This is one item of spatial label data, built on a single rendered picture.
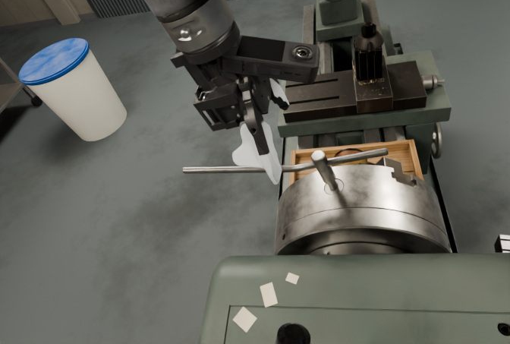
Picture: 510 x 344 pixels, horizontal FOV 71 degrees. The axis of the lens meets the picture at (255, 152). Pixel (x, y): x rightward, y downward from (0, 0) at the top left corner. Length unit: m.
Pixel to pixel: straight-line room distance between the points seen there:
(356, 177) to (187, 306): 1.54
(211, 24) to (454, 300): 0.43
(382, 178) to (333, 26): 1.08
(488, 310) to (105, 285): 2.07
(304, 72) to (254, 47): 0.07
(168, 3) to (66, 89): 2.61
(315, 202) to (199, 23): 0.36
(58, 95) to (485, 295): 2.83
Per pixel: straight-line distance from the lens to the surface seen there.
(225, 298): 0.55
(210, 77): 0.46
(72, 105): 3.05
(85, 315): 2.34
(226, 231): 2.14
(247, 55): 0.42
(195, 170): 0.63
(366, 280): 0.52
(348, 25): 1.63
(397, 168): 0.70
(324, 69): 1.49
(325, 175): 0.58
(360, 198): 0.61
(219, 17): 0.40
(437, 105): 1.21
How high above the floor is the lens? 1.74
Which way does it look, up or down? 46 degrees down
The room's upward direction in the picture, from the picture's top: 21 degrees counter-clockwise
